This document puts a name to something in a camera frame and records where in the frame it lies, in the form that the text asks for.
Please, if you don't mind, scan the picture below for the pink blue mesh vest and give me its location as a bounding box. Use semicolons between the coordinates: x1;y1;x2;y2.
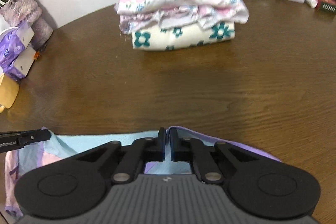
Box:
4;126;280;223

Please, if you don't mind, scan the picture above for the yellow ceramic mug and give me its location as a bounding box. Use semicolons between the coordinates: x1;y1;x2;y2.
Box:
0;73;19;113

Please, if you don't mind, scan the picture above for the lower purple tissue pack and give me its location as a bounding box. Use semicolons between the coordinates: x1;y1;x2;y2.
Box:
3;46;37;81

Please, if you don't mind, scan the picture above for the purple tissue pack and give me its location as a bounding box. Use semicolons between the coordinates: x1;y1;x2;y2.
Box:
3;46;37;81
1;21;34;69

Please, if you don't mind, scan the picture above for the upper purple tissue pack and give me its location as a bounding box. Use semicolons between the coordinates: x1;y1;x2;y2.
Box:
1;21;34;69

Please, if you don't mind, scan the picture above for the purple textured vase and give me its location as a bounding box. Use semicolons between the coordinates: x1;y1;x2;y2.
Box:
1;0;53;50

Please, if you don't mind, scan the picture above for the folded green flower garment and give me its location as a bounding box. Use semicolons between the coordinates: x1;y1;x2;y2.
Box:
131;22;235;51

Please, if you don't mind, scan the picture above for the white small tube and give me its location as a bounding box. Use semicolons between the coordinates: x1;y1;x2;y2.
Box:
305;0;318;9

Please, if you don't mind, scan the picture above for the black red gift box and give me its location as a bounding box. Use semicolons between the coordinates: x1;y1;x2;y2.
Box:
315;0;335;14

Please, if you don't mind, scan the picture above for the folded pink floral garment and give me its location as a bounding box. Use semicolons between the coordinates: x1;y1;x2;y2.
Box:
116;0;249;34

